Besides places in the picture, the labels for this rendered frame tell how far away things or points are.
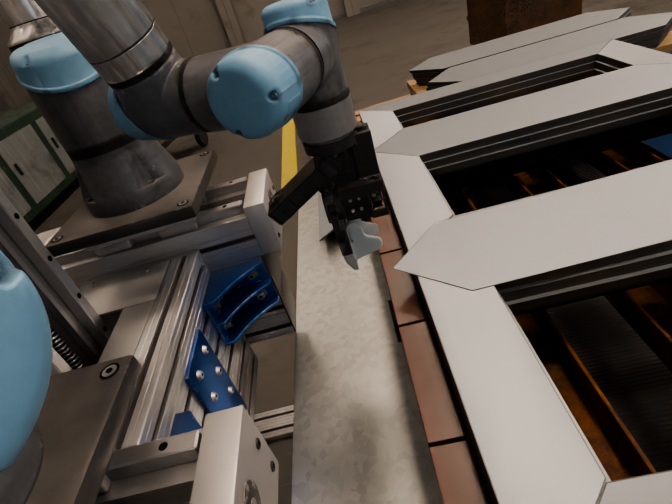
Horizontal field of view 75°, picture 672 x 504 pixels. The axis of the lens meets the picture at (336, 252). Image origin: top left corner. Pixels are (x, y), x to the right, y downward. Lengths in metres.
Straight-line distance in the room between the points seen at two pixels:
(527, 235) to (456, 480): 0.36
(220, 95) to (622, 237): 0.53
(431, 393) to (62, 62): 0.60
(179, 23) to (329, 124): 10.85
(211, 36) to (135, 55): 10.78
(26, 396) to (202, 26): 11.12
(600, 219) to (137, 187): 0.66
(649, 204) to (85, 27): 0.71
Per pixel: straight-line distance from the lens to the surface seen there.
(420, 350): 0.59
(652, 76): 1.25
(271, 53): 0.42
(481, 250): 0.66
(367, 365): 0.78
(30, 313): 0.18
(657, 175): 0.84
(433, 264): 0.65
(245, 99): 0.41
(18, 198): 4.46
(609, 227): 0.71
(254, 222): 0.68
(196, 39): 11.32
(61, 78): 0.68
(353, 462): 0.69
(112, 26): 0.47
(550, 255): 0.65
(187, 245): 0.72
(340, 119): 0.53
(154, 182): 0.70
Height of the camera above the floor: 1.27
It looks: 34 degrees down
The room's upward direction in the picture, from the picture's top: 18 degrees counter-clockwise
